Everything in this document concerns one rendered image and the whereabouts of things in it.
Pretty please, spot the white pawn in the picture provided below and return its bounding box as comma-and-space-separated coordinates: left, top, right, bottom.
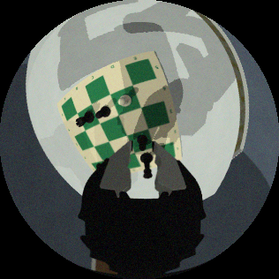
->
118, 94, 132, 107

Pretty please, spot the black rook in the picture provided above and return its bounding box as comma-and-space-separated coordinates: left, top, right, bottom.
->
76, 111, 94, 127

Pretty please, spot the green and cream chessboard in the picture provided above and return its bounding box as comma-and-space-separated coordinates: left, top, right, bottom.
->
57, 51, 182, 173

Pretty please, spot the black queen chess piece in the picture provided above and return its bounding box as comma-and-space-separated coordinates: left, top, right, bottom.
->
140, 153, 153, 179

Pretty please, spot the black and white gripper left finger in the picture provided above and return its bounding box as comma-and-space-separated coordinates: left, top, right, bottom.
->
78, 140, 132, 221

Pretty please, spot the black pawn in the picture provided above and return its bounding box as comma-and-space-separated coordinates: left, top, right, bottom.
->
95, 106, 110, 118
137, 134, 147, 151

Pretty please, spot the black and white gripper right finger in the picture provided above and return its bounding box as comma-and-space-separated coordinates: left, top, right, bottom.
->
152, 141, 206, 220

